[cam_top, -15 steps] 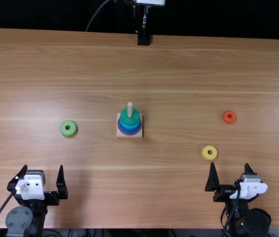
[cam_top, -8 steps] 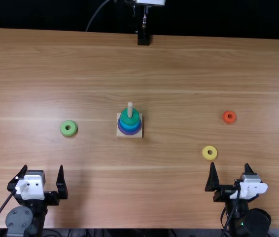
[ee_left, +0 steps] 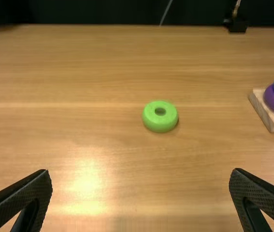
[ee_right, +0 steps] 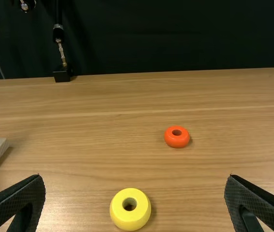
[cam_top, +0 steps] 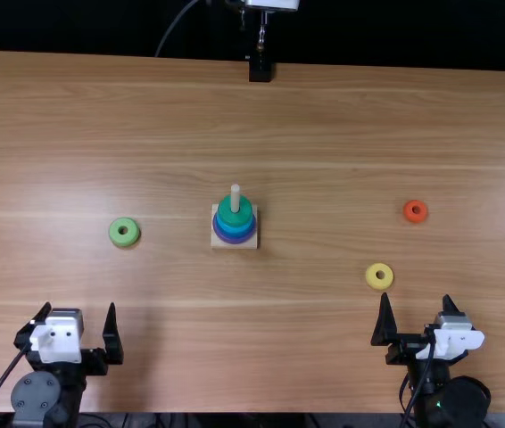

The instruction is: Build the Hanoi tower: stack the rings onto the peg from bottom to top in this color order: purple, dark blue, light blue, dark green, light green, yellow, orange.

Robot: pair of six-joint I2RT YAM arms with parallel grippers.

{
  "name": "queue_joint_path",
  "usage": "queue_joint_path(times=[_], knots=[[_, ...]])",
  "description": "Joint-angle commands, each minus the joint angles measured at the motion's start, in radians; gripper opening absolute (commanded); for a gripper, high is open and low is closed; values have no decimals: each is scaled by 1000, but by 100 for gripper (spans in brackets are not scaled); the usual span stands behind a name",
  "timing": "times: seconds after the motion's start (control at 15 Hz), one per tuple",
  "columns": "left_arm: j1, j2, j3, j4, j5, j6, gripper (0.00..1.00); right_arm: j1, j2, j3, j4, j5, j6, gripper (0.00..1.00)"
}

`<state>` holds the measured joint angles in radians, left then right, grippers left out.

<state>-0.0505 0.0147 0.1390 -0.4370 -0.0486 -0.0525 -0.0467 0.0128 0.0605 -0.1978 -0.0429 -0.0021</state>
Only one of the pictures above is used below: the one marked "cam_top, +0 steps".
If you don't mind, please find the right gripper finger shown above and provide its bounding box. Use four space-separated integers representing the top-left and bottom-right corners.
370 292 399 347
442 293 464 318

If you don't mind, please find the dark green ring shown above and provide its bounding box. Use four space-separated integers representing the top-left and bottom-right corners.
217 194 251 225

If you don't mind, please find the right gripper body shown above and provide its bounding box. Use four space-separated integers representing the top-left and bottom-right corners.
385 330 472 367

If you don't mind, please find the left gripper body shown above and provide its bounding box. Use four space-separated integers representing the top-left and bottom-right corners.
14 338 112 380

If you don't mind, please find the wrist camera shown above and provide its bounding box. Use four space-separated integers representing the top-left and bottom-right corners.
29 308 85 365
415 311 486 361

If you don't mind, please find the yellow ring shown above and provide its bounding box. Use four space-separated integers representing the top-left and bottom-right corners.
364 262 394 291

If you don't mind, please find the orange ring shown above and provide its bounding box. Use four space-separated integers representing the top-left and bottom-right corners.
402 199 429 224

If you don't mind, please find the purple ring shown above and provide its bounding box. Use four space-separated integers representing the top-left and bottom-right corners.
211 213 257 246

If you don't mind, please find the light green ring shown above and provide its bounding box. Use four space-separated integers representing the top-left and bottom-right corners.
108 217 143 249

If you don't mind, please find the light blue ring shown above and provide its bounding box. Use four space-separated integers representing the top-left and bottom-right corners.
214 212 254 236

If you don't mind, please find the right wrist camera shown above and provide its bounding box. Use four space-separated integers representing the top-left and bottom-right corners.
415 311 486 361

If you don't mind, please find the black clamp stand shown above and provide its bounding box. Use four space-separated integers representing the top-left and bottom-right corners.
238 8 277 84

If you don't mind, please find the black cable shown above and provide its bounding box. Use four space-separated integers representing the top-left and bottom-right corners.
0 342 34 428
398 332 439 428
153 0 203 58

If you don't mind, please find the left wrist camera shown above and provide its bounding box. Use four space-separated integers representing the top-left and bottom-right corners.
29 308 85 365

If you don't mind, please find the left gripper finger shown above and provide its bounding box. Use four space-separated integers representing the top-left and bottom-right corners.
102 302 125 366
14 301 53 348

